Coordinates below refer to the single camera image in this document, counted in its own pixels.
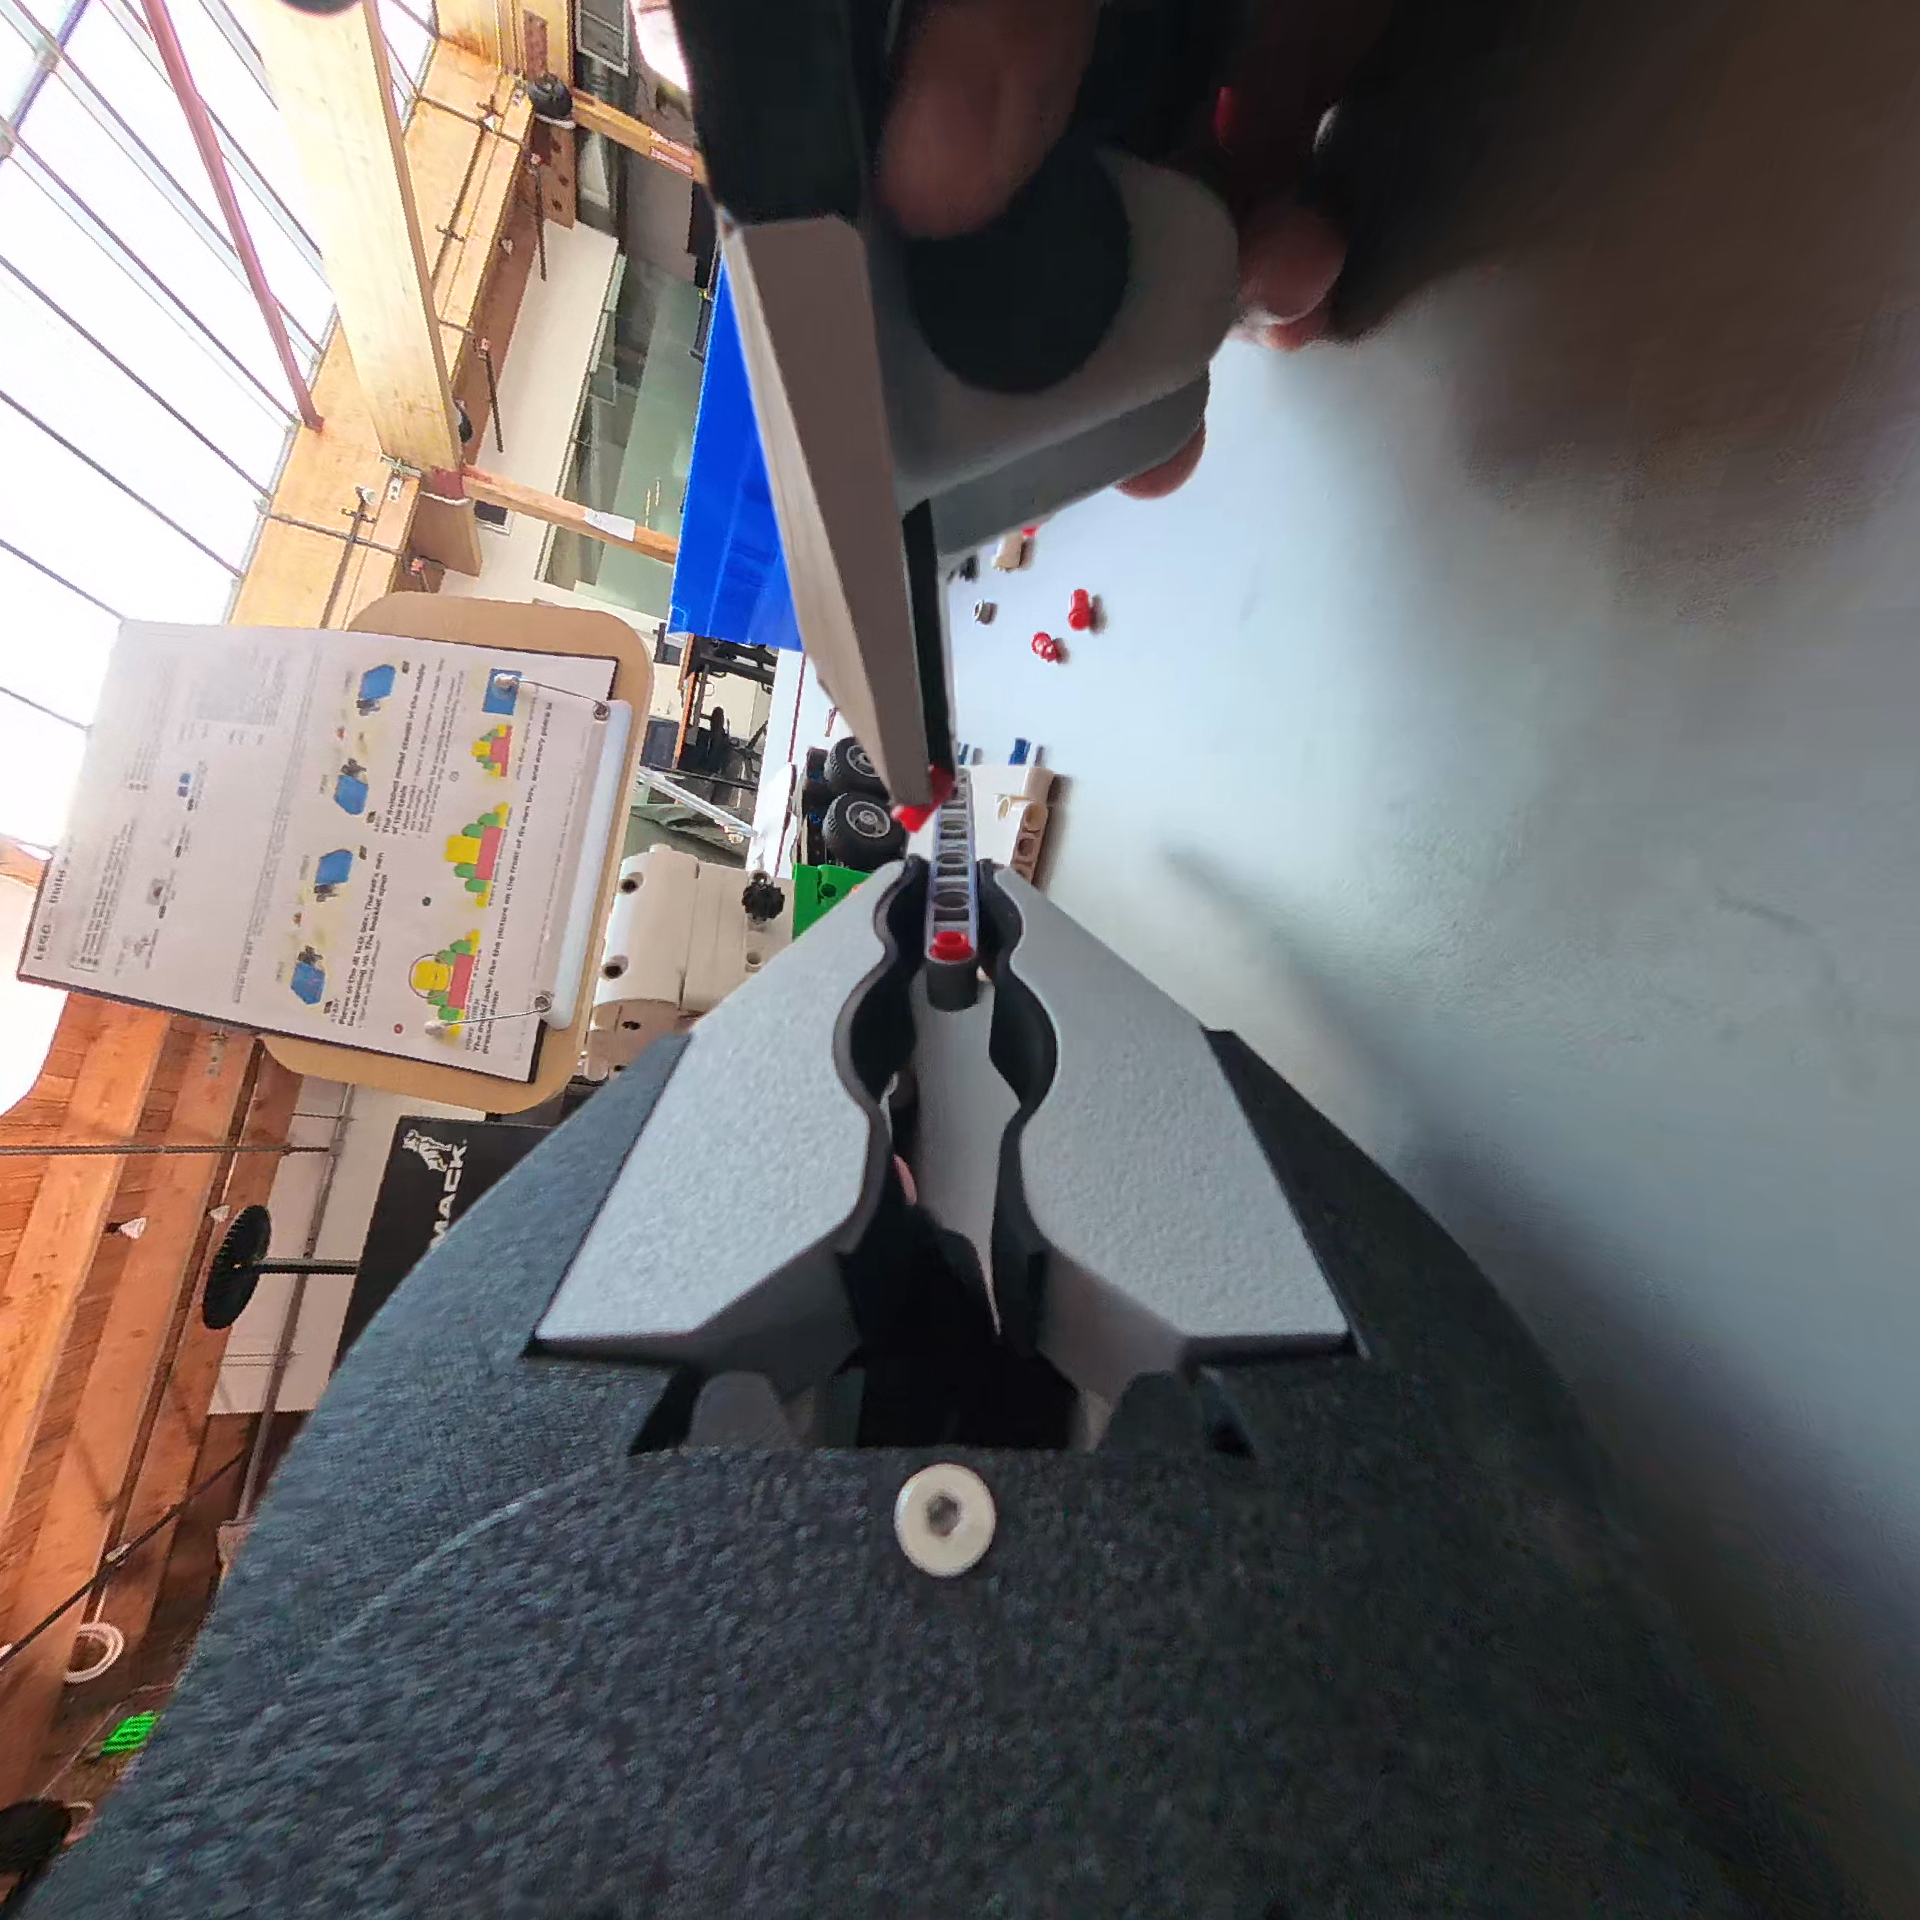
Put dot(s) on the blue plastic bin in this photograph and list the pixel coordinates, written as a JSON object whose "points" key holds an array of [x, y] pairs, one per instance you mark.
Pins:
{"points": [[733, 495]]}

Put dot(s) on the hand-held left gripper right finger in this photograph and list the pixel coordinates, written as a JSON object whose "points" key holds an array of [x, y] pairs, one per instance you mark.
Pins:
{"points": [[1170, 1185]]}

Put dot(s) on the printed instruction sheet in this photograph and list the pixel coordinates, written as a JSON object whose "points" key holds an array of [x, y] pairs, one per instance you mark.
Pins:
{"points": [[300, 840]]}

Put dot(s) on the person's right hand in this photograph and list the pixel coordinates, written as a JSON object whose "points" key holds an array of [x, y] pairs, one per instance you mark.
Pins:
{"points": [[973, 120]]}

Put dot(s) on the green lit sign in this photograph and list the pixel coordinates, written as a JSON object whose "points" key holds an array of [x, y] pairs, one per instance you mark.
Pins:
{"points": [[128, 1733]]}

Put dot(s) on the black gear on rod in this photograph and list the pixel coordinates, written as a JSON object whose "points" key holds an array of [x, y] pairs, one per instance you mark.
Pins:
{"points": [[236, 1268]]}

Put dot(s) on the wooden clipboard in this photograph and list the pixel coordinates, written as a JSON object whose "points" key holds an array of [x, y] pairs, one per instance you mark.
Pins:
{"points": [[599, 930]]}

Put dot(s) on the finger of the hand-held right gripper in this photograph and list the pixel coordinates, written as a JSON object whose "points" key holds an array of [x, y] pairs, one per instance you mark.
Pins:
{"points": [[819, 452]]}

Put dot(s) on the white lego panel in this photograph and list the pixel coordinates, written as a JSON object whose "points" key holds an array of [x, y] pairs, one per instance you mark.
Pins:
{"points": [[1026, 825]]}

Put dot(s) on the long grey lego beam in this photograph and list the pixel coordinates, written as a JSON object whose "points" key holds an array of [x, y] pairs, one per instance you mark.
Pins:
{"points": [[953, 901]]}

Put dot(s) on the person's right forearm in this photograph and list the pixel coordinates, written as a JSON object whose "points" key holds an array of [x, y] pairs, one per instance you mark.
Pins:
{"points": [[1575, 150]]}

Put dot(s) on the white green lego truck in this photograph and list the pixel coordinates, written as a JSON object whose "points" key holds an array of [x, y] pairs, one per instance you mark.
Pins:
{"points": [[675, 944]]}

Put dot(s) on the black cardboard box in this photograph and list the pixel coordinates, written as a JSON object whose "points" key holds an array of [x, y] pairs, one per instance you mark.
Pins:
{"points": [[434, 1200]]}

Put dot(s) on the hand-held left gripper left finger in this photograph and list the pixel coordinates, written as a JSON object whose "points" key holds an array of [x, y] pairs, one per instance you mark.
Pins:
{"points": [[720, 1172]]}

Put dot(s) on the white lego connector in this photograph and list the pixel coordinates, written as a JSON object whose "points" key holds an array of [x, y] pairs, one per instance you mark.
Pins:
{"points": [[1013, 552]]}

